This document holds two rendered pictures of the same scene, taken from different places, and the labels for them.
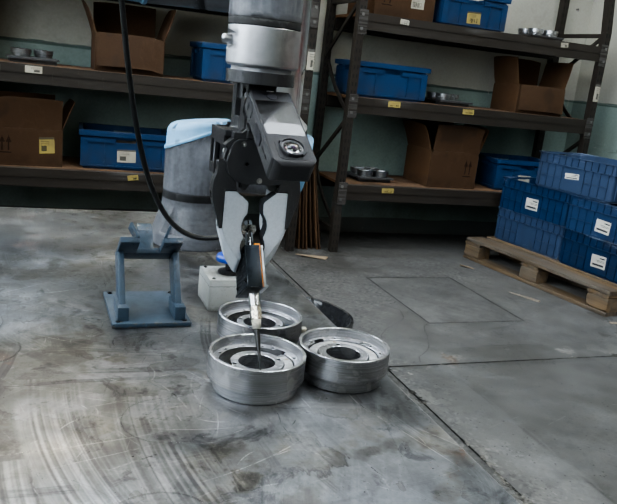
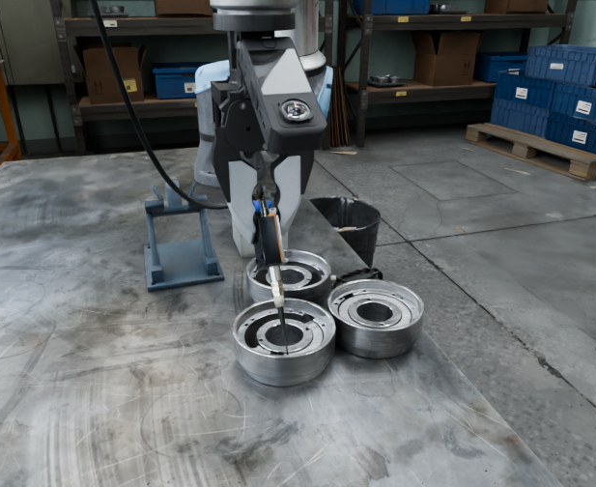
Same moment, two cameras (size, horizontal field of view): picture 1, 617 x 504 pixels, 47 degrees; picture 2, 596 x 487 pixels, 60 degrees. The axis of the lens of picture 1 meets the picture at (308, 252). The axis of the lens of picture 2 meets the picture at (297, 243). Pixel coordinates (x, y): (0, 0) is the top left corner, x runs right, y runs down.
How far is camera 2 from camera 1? 0.28 m
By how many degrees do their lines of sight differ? 12
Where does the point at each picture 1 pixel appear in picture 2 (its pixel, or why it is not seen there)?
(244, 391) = (271, 376)
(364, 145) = (380, 57)
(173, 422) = (197, 422)
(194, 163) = not seen: hidden behind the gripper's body
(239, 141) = (236, 103)
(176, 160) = (206, 104)
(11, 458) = not seen: outside the picture
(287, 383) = (317, 362)
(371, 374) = (406, 338)
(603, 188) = (584, 73)
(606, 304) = (586, 172)
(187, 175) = not seen: hidden behind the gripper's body
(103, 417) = (124, 422)
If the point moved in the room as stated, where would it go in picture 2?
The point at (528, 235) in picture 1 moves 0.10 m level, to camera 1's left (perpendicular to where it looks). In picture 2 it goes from (519, 119) to (506, 119)
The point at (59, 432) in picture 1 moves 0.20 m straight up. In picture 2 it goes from (73, 451) to (17, 235)
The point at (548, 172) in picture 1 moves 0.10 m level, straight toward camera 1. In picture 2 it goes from (535, 64) to (535, 66)
